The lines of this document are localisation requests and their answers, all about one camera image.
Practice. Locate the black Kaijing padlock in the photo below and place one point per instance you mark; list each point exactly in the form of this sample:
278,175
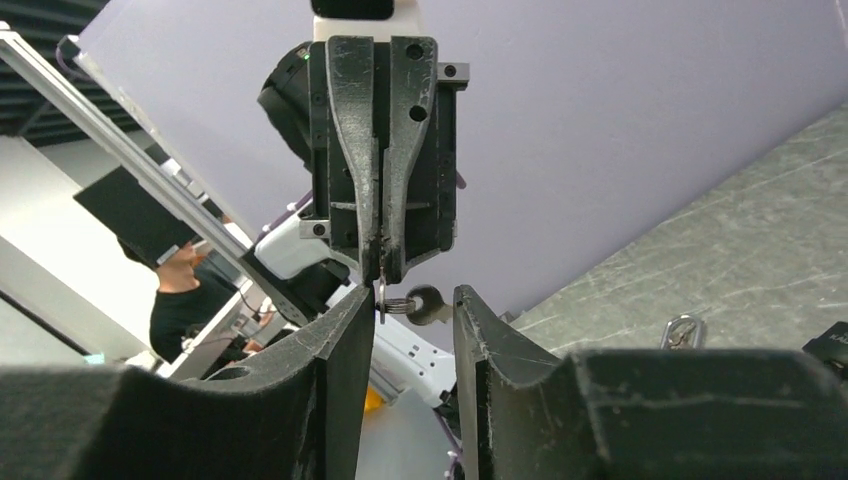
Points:
830,348

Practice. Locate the aluminium frame rail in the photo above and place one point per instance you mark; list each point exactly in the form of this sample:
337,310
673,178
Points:
234,319

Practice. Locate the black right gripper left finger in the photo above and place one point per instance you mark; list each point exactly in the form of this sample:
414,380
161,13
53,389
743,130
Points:
292,411

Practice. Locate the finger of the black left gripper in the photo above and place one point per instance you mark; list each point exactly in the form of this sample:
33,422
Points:
412,78
350,76

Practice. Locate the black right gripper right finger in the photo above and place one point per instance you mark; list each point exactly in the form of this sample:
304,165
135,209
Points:
640,413

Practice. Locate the black-headed key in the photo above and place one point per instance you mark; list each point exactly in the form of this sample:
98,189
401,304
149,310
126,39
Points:
429,306

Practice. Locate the person in black shirt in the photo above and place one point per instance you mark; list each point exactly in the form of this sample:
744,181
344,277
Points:
187,296

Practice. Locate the brass padlock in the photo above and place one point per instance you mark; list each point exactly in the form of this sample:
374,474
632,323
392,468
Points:
684,332

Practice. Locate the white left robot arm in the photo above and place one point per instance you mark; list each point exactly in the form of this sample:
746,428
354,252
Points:
375,124

